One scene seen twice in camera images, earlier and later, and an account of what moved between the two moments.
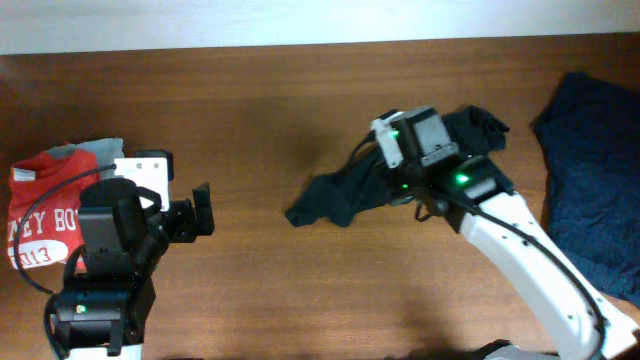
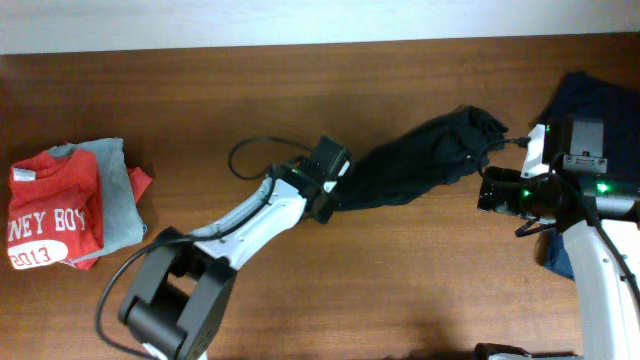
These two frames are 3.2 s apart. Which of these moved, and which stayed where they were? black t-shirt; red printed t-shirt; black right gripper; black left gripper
Moved: black right gripper; black left gripper
Stayed: black t-shirt; red printed t-shirt
